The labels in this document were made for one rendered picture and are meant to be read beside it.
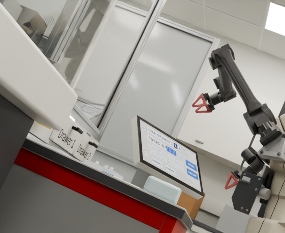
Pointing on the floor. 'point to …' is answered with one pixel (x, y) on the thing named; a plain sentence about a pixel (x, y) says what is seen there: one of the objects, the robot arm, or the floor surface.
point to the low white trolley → (76, 199)
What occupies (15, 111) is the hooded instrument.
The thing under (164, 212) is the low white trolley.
